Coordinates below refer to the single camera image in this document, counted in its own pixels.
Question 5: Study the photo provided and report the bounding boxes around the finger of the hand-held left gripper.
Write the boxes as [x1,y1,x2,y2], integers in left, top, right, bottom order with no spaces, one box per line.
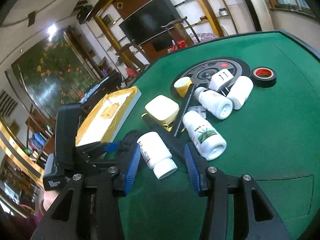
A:
[84,152,120,174]
[76,141,120,156]

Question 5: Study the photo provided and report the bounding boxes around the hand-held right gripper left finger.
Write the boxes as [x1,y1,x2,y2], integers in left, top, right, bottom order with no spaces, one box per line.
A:
[31,144,142,240]

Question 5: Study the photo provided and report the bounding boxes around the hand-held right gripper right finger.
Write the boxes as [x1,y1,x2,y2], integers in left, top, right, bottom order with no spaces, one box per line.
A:
[184,142,292,240]

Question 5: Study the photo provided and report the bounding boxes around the white bottle with red label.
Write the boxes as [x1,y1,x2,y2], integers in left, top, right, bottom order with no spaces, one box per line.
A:
[137,132,178,180]

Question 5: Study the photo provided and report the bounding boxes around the black object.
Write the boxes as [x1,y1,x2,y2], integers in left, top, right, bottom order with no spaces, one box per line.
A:
[122,116,187,164]

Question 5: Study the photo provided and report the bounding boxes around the white bottle with green leaf label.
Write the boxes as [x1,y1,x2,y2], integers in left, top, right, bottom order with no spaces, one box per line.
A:
[182,111,227,161]

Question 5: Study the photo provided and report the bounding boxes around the gold box with white lining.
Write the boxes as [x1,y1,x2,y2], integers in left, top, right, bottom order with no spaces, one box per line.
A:
[75,86,142,147]

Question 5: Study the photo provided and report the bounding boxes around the black marker pen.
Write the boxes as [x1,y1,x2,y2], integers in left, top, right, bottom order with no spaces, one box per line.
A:
[173,83,196,137]

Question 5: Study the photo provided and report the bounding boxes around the cream yellow plastic case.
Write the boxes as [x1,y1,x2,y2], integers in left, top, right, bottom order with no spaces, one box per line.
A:
[142,94,180,132]

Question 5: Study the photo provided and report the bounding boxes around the white bottle with dark collar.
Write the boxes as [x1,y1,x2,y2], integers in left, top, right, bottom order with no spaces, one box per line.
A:
[194,87,233,120]

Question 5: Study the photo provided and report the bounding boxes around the small yellow jar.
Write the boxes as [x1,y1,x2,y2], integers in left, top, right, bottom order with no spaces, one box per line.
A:
[174,77,193,97]

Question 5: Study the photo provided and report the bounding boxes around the plain white bottle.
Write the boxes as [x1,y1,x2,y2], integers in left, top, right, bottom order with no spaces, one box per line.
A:
[227,76,254,110]

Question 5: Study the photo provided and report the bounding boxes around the white USB charger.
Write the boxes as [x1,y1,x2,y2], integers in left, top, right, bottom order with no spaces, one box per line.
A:
[209,69,236,97]

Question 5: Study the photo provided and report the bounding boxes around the black tape roll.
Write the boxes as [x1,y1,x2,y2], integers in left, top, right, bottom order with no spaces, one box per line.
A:
[251,67,277,88]

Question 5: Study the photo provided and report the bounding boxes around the person's left forearm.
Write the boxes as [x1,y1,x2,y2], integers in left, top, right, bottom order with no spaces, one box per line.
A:
[32,191,57,230]

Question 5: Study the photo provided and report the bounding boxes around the blue bag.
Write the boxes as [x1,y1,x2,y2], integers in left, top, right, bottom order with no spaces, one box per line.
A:
[29,132,48,151]

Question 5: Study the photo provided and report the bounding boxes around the gold cloth pouch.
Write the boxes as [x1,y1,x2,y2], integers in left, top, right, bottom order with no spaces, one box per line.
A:
[100,102,120,118]

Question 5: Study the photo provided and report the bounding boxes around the large flower painting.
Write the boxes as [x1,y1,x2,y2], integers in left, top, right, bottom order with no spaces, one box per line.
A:
[11,32,98,120]

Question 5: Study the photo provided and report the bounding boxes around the dark wooden chair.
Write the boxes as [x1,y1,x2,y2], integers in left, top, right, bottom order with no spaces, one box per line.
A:
[115,42,150,68]

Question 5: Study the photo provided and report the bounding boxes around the round mahjong table control panel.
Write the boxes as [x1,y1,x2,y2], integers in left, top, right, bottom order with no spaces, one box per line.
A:
[171,57,250,98]

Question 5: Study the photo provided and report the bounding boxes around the floral cloth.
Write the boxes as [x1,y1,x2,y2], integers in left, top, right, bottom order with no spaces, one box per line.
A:
[192,32,217,43]

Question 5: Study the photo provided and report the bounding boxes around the black flat television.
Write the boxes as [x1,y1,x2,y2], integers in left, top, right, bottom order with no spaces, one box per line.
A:
[119,0,182,46]

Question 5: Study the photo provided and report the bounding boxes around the standing air conditioner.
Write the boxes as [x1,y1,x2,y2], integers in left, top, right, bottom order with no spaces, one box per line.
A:
[239,0,262,32]

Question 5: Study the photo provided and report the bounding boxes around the wooden chair with curved rail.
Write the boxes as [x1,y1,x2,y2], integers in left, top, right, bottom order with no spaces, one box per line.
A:
[161,16,200,46]

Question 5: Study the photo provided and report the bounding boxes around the gold framed wall shelf unit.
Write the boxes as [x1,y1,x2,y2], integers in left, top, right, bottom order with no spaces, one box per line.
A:
[185,0,240,38]

